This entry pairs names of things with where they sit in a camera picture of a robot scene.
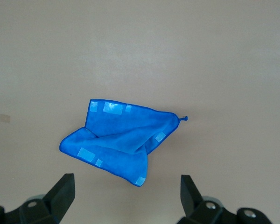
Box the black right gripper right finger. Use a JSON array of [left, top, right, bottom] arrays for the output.
[[177, 175, 271, 224]]

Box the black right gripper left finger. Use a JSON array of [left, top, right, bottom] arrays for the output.
[[0, 173, 75, 224]]

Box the blue microfibre towel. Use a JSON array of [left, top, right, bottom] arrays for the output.
[[59, 98, 189, 188]]

